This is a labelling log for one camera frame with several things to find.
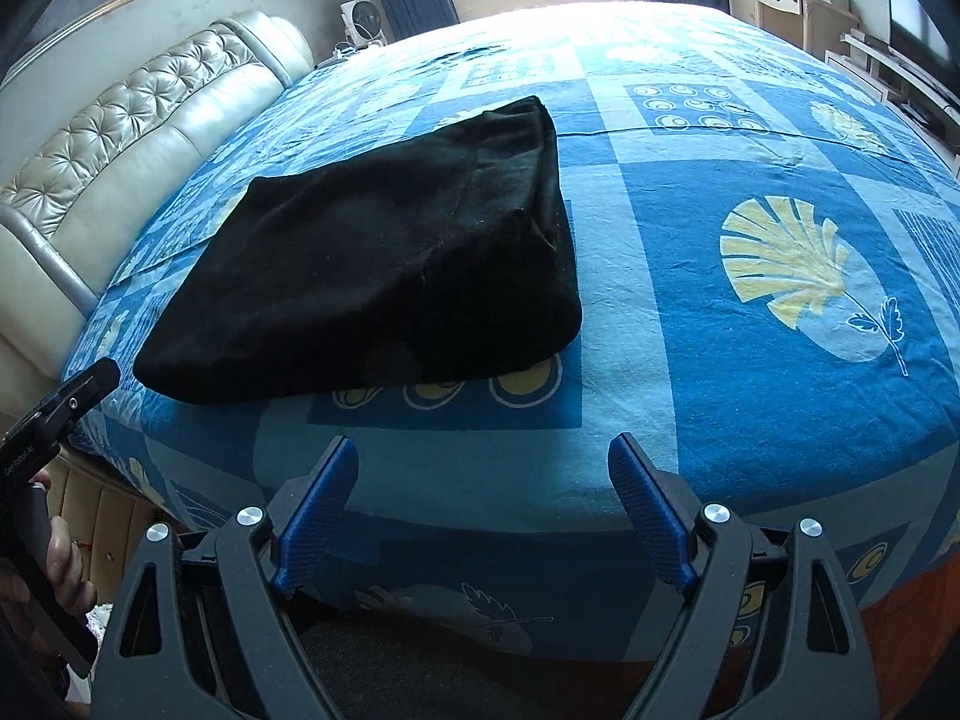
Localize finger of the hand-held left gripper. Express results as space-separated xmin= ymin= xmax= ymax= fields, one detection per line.
xmin=45 ymin=358 xmax=122 ymax=422

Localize white television stand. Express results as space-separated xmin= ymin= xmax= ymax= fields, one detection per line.
xmin=825 ymin=28 xmax=960 ymax=175

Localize black pants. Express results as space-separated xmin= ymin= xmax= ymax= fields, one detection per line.
xmin=133 ymin=95 xmax=586 ymax=406

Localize white box fan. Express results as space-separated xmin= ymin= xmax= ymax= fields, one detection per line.
xmin=340 ymin=0 xmax=392 ymax=47

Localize white dressing table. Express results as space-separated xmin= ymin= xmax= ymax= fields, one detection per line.
xmin=720 ymin=0 xmax=852 ymax=55

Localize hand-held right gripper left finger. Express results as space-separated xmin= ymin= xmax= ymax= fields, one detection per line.
xmin=90 ymin=435 xmax=360 ymax=720

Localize blue patterned bedsheet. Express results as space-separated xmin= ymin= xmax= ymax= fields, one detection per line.
xmin=60 ymin=0 xmax=960 ymax=661

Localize person's left hand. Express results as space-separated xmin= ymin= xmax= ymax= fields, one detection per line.
xmin=41 ymin=467 xmax=98 ymax=613

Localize black television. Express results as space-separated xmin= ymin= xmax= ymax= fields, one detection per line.
xmin=885 ymin=0 xmax=960 ymax=70

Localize cream tufted leather headboard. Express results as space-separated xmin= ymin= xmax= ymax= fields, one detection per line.
xmin=0 ymin=11 xmax=316 ymax=380

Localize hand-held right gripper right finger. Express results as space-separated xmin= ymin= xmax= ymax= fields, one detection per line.
xmin=607 ymin=433 xmax=881 ymax=720

